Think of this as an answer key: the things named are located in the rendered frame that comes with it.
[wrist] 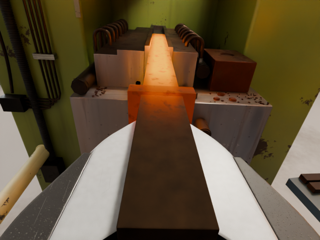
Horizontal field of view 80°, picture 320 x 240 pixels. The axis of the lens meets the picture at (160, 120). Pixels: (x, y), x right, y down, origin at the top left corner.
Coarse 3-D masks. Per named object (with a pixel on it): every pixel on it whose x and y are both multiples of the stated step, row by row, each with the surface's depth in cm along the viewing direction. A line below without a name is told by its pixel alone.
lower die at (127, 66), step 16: (128, 32) 65; (144, 32) 59; (176, 32) 62; (112, 48) 42; (128, 48) 38; (144, 48) 36; (176, 48) 40; (192, 48) 41; (96, 64) 38; (112, 64) 38; (128, 64) 38; (144, 64) 38; (176, 64) 38; (192, 64) 38; (112, 80) 40; (128, 80) 40; (192, 80) 40
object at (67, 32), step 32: (64, 0) 44; (96, 0) 56; (64, 32) 48; (0, 64) 51; (32, 64) 51; (64, 64) 52; (64, 96) 56; (32, 128) 62; (64, 128) 62; (64, 160) 69
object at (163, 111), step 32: (160, 64) 21; (128, 96) 13; (160, 96) 13; (192, 96) 13; (160, 128) 9; (160, 160) 7; (192, 160) 7; (128, 192) 6; (160, 192) 6; (192, 192) 6; (128, 224) 5; (160, 224) 5; (192, 224) 5
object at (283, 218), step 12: (240, 168) 8; (252, 180) 8; (264, 180) 8; (252, 192) 7; (264, 192) 7; (276, 192) 7; (264, 204) 7; (276, 204) 7; (288, 204) 7; (276, 216) 6; (288, 216) 6; (300, 216) 6; (276, 228) 6; (288, 228) 6; (300, 228) 6; (312, 228) 6
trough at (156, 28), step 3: (153, 27) 68; (156, 27) 71; (159, 27) 71; (162, 27) 71; (153, 30) 65; (156, 30) 69; (159, 30) 69; (162, 30) 68; (153, 33) 62; (156, 33) 62; (159, 33) 63; (162, 33) 63; (165, 36) 48; (150, 42) 40
